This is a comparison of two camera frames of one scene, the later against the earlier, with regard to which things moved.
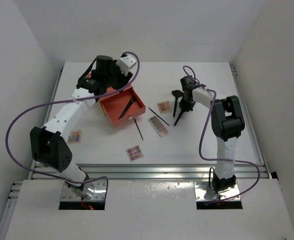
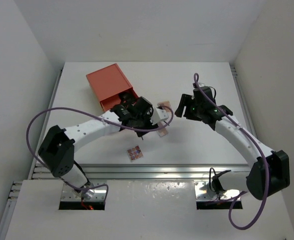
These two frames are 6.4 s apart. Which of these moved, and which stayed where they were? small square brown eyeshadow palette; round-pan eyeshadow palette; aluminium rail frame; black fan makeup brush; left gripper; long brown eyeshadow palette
Moved: black fan makeup brush; left gripper
Stayed: aluminium rail frame; round-pan eyeshadow palette; long brown eyeshadow palette; small square brown eyeshadow palette
